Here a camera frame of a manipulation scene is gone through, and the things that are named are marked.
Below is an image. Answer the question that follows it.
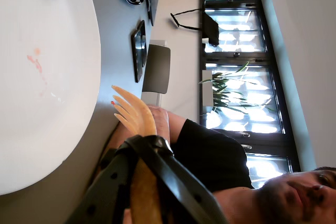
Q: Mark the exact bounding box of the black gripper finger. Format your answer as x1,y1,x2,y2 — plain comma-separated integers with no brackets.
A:
65,135,144,224
125,134,229,224

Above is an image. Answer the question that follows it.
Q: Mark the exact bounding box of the wooden fork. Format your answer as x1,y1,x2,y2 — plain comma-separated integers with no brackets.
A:
111,85,165,224

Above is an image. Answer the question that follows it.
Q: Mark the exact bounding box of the person's right forearm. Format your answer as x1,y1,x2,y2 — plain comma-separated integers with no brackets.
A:
166,110,190,145

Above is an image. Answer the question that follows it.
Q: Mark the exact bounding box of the bearded person's head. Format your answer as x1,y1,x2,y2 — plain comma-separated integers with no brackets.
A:
212,166,336,224

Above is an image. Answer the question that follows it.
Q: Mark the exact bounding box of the person's left hand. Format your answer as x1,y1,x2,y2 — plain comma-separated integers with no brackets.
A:
109,123,136,151

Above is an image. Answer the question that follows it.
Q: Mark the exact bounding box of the person's right hand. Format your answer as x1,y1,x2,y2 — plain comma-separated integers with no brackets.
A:
146,104,172,144

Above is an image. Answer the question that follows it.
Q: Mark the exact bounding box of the white plant pot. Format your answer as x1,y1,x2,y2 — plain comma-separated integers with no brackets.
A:
201,70,214,107

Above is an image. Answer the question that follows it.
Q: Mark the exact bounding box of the green leafy plant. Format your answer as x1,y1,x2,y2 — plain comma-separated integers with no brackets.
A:
198,60,275,115

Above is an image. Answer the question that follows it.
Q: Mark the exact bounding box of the white round plate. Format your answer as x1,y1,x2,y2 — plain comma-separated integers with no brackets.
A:
0,0,102,196

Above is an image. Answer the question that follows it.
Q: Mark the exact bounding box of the grey chair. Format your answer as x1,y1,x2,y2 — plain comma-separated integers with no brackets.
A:
141,39,172,107

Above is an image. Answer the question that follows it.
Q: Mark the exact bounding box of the black hanging bag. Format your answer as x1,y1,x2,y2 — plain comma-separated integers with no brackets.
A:
170,8,220,48

